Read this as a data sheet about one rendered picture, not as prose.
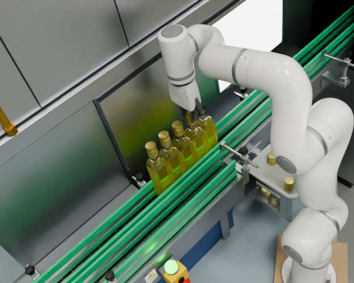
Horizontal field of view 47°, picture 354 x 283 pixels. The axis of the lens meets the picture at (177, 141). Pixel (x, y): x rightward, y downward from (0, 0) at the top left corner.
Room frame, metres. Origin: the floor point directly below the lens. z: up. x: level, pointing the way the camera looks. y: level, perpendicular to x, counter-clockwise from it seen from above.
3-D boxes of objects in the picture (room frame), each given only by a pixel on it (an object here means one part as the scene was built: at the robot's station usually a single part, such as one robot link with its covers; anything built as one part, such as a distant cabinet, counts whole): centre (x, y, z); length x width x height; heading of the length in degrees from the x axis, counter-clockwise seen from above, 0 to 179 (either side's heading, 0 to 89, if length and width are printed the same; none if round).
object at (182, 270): (0.62, 0.13, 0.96); 0.07 x 0.07 x 0.07; 33
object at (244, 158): (0.91, -0.20, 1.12); 0.17 x 0.03 x 0.12; 33
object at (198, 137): (0.97, -0.06, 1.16); 0.06 x 0.06 x 0.21; 32
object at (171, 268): (0.62, 0.13, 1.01); 0.05 x 0.05 x 0.03
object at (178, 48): (0.97, -0.07, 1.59); 0.09 x 0.08 x 0.13; 124
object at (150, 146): (0.88, 0.08, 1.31); 0.04 x 0.04 x 0.04
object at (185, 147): (0.94, -0.01, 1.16); 0.06 x 0.06 x 0.21; 32
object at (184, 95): (0.97, -0.06, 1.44); 0.10 x 0.07 x 0.11; 32
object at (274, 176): (0.89, -0.35, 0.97); 0.22 x 0.17 x 0.09; 33
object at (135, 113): (1.20, -0.18, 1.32); 0.90 x 0.03 x 0.34; 123
